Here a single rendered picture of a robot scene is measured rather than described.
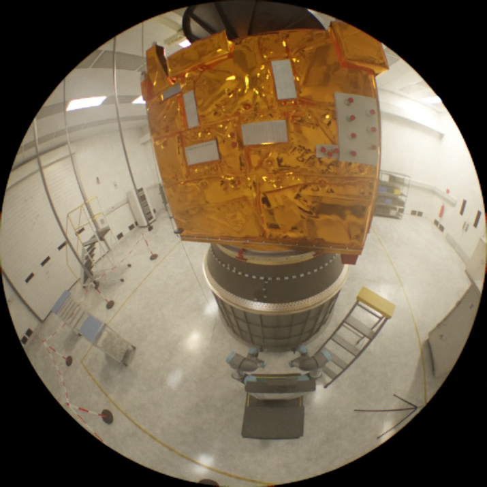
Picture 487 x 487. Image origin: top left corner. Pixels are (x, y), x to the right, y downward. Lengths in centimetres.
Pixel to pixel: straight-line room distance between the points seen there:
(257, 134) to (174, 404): 344
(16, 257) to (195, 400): 718
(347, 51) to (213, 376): 374
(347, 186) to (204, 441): 332
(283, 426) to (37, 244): 801
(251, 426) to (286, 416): 33
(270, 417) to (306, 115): 245
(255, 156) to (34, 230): 752
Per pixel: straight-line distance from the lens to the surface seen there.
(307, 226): 136
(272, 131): 125
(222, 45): 149
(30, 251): 774
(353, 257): 170
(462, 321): 343
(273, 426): 185
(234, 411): 272
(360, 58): 139
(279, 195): 129
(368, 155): 126
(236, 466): 291
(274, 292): 170
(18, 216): 778
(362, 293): 164
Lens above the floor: 268
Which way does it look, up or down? 33 degrees down
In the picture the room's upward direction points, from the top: 9 degrees counter-clockwise
